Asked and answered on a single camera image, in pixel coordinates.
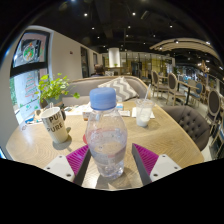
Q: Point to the white round column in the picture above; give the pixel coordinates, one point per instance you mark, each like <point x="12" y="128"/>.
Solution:
<point x="114" y="57"/>

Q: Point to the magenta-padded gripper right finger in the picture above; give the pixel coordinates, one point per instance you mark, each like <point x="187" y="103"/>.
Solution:
<point x="148" y="160"/>

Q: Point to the white paper napkins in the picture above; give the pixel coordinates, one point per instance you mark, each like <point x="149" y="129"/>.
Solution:
<point x="126" y="113"/>

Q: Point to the grey upholstered sofa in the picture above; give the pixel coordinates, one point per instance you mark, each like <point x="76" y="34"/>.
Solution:
<point x="83" y="86"/>

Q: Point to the clear blue-capped water bottle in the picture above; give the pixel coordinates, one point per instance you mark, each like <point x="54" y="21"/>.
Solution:
<point x="106" y="140"/>

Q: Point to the clear plastic cup with straw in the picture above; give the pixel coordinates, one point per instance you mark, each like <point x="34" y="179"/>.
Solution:
<point x="144" y="115"/>

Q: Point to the group of dining chairs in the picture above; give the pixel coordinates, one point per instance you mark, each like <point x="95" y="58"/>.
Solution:
<point x="171" y="83"/>

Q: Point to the potted green plant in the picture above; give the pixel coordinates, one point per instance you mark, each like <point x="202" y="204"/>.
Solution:
<point x="53" y="88"/>

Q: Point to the group of ceiling lights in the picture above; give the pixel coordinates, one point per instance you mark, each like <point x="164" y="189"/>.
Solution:
<point x="133" y="14"/>

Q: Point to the white orange cardboard box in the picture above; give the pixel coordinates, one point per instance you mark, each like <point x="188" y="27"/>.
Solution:
<point x="86" y="115"/>

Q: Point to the printed menu sheet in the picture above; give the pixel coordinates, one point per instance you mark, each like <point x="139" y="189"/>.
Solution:
<point x="78" y="109"/>

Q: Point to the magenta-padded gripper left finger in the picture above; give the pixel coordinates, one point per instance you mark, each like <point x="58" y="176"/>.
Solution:
<point x="77" y="160"/>

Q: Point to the person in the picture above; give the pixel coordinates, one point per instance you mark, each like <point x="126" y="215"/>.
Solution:
<point x="98" y="70"/>

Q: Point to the white printed mug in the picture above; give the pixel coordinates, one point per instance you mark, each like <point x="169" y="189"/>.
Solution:
<point x="55" y="125"/>

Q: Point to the colourful window poster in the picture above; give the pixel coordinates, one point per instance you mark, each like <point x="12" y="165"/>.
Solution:
<point x="30" y="50"/>

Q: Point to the grey tufted armchair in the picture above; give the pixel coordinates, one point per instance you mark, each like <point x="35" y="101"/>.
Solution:
<point x="190" y="125"/>

